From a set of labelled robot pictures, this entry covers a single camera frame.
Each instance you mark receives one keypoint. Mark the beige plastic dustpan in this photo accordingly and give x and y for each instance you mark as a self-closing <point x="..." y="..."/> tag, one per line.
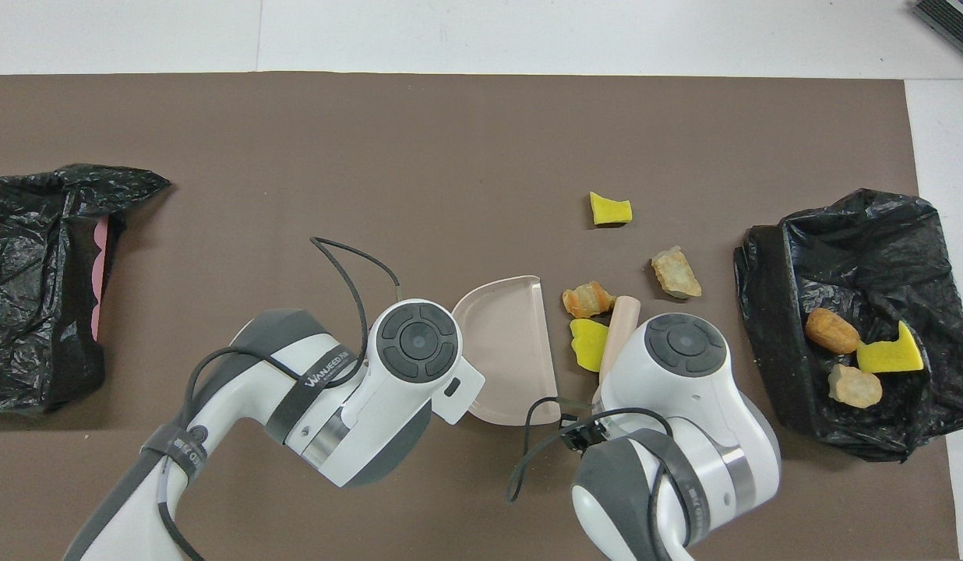
<point x="509" y="351"/>

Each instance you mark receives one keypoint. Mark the orange striped foam piece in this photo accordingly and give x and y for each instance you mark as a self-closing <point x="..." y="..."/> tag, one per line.
<point x="587" y="300"/>

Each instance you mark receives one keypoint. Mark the beige brush with black bristles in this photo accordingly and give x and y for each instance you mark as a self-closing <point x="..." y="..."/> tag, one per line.
<point x="622" y="327"/>

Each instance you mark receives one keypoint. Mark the brown bread roll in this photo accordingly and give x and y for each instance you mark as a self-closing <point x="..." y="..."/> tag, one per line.
<point x="832" y="331"/>

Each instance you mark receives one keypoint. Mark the pale crinkled foam piece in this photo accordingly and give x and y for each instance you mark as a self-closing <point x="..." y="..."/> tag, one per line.
<point x="854" y="387"/>

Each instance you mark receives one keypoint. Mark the yellow sponge piece green backing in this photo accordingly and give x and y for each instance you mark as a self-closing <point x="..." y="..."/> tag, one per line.
<point x="890" y="357"/>

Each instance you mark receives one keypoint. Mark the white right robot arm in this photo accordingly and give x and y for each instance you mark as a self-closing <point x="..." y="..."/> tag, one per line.
<point x="684" y="389"/>

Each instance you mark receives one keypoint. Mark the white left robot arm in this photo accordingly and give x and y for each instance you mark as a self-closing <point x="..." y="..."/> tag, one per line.
<point x="388" y="366"/>

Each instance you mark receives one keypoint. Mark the black trash bag bin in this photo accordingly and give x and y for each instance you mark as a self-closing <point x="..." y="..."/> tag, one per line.
<point x="840" y="257"/>

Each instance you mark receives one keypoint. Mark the pink bin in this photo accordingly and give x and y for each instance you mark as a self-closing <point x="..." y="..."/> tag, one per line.
<point x="100" y="265"/>

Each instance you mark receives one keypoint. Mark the black trash bag on pink bin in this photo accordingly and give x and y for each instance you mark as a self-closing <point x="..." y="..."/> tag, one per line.
<point x="37" y="312"/>

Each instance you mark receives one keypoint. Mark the small yellow sponge piece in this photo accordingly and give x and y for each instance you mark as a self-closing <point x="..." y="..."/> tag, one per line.
<point x="608" y="209"/>

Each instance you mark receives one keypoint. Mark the pale beige foam chunk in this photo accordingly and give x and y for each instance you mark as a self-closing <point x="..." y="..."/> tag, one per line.
<point x="675" y="273"/>

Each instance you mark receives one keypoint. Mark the brown paper table mat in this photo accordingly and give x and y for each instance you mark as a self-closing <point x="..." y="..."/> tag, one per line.
<point x="294" y="140"/>

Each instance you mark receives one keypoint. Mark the dark ribbed device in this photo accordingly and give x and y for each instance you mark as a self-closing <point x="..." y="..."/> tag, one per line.
<point x="953" y="19"/>

